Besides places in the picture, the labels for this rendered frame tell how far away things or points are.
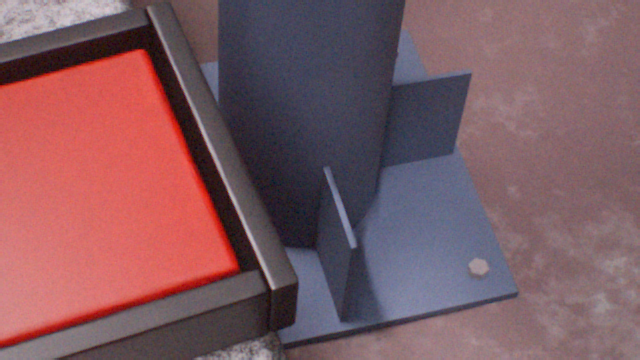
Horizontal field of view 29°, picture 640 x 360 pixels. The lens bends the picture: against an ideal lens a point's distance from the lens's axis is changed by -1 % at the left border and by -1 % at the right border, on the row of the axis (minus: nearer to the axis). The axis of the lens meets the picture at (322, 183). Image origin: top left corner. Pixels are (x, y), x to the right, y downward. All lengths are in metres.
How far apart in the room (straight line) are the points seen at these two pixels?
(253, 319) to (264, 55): 0.88
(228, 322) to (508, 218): 1.17
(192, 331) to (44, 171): 0.05
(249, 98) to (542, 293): 0.40
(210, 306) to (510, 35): 1.36
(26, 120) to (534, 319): 1.10
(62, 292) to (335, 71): 0.88
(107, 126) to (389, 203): 1.12
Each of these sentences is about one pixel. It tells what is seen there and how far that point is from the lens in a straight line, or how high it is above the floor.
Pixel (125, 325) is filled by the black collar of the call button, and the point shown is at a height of 0.93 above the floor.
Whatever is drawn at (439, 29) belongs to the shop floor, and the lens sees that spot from 1.56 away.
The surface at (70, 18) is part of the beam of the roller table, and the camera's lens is 0.30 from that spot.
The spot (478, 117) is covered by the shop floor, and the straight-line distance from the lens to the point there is 1.48.
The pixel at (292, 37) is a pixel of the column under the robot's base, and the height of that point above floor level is 0.34.
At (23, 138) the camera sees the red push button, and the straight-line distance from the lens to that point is 0.26.
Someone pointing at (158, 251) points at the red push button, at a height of 0.93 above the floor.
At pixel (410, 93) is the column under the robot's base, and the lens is 1.31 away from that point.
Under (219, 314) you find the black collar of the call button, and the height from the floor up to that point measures 0.93.
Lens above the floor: 1.13
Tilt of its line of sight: 54 degrees down
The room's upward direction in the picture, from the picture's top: 6 degrees clockwise
